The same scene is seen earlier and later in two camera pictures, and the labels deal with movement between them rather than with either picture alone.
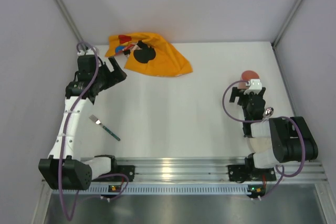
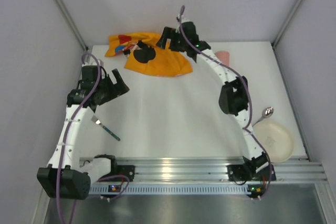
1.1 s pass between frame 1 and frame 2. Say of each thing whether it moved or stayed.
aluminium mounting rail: stayed
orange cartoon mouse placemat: stayed
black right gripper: moved
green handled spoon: stayed
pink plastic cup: moved
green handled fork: stayed
